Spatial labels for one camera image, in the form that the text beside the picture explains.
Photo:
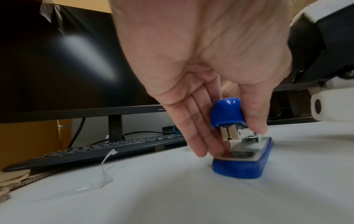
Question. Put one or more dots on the brown cardboard box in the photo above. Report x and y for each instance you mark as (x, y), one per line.
(64, 133)

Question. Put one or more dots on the black and white camera device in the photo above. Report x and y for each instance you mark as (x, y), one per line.
(323, 43)

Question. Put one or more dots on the clear film on monitor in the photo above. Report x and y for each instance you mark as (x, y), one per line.
(52, 15)

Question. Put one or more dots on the person's left hand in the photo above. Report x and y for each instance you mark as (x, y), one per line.
(199, 43)

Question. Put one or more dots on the white table cloth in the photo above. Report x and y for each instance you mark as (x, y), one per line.
(193, 196)

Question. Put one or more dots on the black computer monitor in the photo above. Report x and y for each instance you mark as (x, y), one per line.
(60, 65)

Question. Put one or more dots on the blue stapler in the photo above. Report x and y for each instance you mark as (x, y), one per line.
(240, 161)

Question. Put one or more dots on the black keyboard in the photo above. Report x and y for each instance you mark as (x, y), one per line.
(96, 151)

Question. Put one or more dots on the patterned lace mat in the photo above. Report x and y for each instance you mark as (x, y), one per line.
(19, 184)

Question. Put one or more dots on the clear plastic tape strip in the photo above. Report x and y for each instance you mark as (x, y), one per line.
(103, 175)

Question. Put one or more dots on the black monitor stand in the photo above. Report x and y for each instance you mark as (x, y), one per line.
(115, 126)

